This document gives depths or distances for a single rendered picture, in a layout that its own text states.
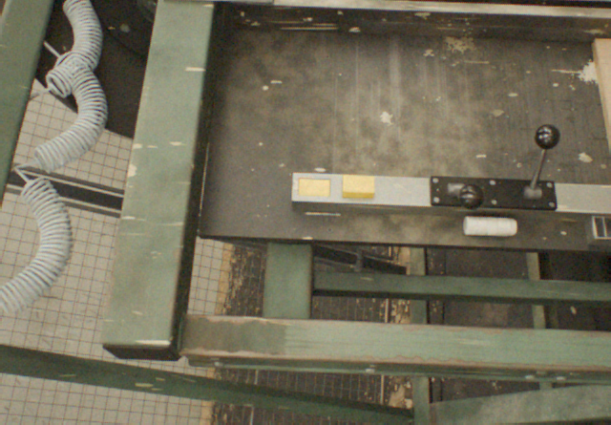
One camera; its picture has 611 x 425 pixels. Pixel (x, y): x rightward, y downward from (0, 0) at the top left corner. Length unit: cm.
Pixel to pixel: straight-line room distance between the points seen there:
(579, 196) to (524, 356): 28
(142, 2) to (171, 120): 80
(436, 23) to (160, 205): 60
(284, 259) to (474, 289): 32
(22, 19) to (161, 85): 64
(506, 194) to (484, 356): 26
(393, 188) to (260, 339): 32
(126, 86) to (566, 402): 134
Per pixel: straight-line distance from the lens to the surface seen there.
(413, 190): 105
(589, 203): 112
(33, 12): 167
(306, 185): 104
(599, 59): 131
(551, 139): 101
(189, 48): 112
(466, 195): 93
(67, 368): 146
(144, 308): 93
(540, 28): 129
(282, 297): 105
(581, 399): 174
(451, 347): 97
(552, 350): 101
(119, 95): 169
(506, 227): 107
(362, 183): 102
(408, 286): 109
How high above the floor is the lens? 216
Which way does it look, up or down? 27 degrees down
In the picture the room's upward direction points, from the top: 74 degrees counter-clockwise
